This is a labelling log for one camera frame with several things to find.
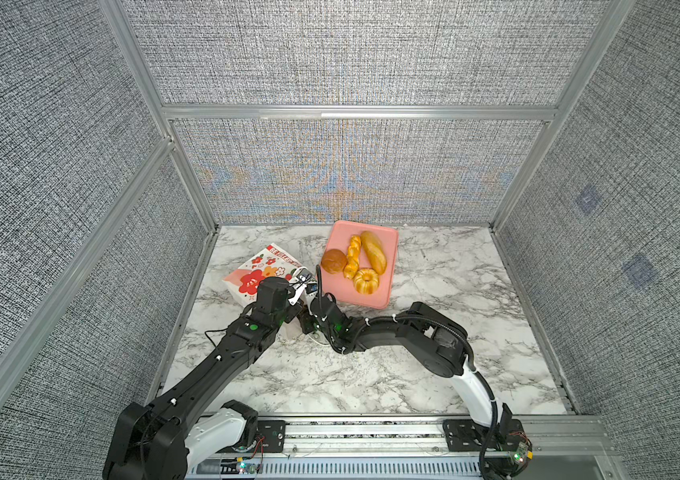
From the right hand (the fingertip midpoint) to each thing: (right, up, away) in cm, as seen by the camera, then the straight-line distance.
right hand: (297, 308), depth 94 cm
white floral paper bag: (-15, +9, -7) cm, 19 cm away
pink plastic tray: (+15, +5, +6) cm, 17 cm away
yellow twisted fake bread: (+18, +16, +12) cm, 27 cm away
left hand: (-1, +8, -11) cm, 13 cm away
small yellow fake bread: (+22, +8, +4) cm, 24 cm away
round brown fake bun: (+11, +15, +9) cm, 21 cm away
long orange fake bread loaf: (+26, +18, +12) cm, 34 cm away
